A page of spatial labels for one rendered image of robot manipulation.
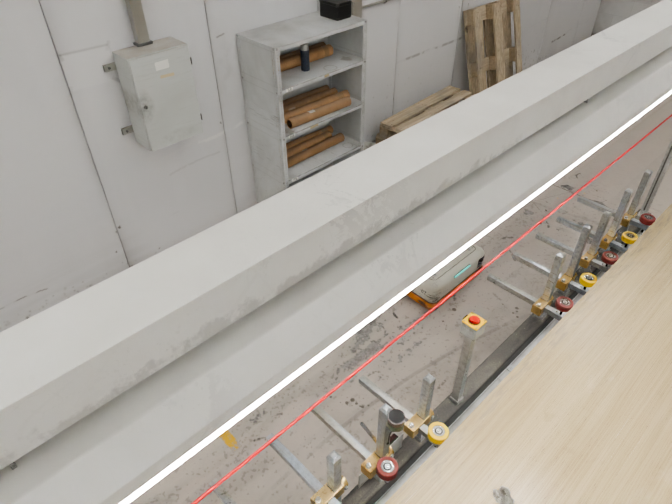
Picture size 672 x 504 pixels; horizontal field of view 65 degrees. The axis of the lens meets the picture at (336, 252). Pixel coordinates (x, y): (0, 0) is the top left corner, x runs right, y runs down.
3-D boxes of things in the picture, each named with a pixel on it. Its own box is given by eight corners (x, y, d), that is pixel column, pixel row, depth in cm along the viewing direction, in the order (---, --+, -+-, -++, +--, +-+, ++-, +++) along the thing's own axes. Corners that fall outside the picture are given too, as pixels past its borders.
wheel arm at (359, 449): (309, 411, 222) (308, 405, 219) (315, 406, 223) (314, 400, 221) (387, 484, 197) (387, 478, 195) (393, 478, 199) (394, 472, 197)
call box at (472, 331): (458, 333, 212) (461, 320, 207) (469, 324, 215) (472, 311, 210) (473, 343, 208) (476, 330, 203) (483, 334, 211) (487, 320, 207)
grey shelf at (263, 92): (257, 213, 473) (234, 33, 374) (330, 175, 521) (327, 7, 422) (289, 234, 448) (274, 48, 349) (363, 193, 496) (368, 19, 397)
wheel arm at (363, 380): (358, 384, 233) (358, 378, 230) (363, 379, 235) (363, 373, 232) (437, 449, 209) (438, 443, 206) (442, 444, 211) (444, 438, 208)
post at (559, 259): (533, 322, 283) (556, 253, 252) (536, 319, 284) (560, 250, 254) (539, 326, 281) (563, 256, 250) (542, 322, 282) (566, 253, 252)
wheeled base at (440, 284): (362, 270, 408) (363, 244, 392) (415, 234, 442) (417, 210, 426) (431, 315, 371) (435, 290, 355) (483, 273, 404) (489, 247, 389)
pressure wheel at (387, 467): (371, 480, 201) (372, 465, 194) (385, 466, 205) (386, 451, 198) (386, 495, 197) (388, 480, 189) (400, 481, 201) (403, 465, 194)
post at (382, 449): (373, 477, 214) (378, 407, 183) (379, 471, 215) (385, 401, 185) (380, 483, 212) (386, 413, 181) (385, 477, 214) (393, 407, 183)
